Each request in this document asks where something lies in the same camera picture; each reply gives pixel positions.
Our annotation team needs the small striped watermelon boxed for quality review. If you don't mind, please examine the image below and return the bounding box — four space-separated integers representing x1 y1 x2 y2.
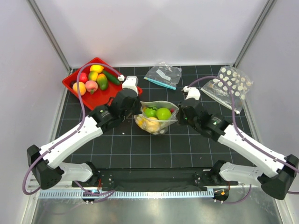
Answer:
144 106 157 118

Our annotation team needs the green apple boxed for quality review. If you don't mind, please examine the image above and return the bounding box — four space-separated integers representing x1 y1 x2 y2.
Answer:
156 107 171 120

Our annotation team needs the polka dot zip bag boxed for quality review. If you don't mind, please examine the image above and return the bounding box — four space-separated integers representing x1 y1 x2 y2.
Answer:
200 66 253 114
134 101 179 135

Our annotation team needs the yellow orange round fruit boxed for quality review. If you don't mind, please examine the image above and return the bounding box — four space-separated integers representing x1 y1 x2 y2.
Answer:
144 117 160 133

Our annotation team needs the yellow banana bunch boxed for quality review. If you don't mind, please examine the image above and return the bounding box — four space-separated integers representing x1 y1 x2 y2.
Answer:
135 115 146 130

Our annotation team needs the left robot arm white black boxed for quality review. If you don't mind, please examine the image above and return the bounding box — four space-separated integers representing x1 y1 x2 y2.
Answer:
27 88 141 189

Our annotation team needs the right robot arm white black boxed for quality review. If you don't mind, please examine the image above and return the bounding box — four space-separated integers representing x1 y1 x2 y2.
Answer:
177 98 299 200

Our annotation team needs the blue zipper clear bag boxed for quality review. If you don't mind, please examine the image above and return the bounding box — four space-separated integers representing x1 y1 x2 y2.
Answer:
144 62 182 90

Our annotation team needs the green cucumber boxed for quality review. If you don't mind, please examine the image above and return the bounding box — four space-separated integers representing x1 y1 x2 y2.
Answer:
102 70 121 85

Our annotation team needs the red plastic tray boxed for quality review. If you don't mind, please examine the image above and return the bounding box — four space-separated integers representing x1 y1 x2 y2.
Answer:
62 57 143 111

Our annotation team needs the green red mango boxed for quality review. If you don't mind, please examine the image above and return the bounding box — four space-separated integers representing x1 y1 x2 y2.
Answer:
96 73 108 91

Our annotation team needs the pink peach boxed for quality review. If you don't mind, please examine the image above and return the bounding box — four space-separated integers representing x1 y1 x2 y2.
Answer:
85 80 98 94

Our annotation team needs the yellow red mango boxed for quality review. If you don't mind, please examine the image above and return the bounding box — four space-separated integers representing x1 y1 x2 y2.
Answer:
90 64 104 74

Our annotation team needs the black grid mat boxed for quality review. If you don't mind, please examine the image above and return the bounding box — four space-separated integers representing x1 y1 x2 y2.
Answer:
66 65 250 168

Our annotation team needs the orange peach fruit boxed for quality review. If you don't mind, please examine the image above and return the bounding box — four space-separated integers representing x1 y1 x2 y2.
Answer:
72 82 86 96

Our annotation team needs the red apple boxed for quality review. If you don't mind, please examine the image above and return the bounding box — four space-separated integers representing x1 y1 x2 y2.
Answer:
79 72 88 83

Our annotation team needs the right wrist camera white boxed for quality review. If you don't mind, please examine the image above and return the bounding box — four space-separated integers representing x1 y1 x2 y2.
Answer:
182 86 200 100

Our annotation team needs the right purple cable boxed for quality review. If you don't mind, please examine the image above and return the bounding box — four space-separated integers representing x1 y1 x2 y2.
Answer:
184 76 299 205

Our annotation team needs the purple cable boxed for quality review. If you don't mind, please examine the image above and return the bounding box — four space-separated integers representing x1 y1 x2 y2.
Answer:
22 64 124 203
184 76 299 205

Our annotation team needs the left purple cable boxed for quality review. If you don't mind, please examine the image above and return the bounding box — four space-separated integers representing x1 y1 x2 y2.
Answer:
22 64 124 203

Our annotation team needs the slotted cable duct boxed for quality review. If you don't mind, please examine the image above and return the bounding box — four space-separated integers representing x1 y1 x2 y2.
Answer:
39 189 214 200

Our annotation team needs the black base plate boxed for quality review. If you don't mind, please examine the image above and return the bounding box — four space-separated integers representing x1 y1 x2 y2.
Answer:
80 168 238 192

